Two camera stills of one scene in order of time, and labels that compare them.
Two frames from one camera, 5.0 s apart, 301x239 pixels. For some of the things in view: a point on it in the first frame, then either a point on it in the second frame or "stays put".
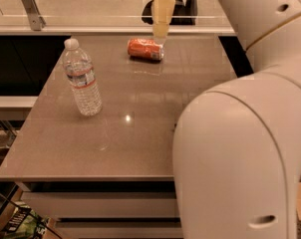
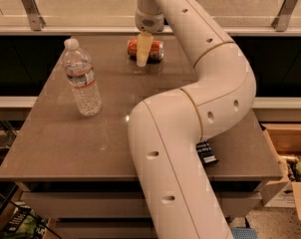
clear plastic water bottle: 78,69 stays put
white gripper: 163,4 -> 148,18
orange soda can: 146,48 stays put
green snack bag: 26,223 stays put
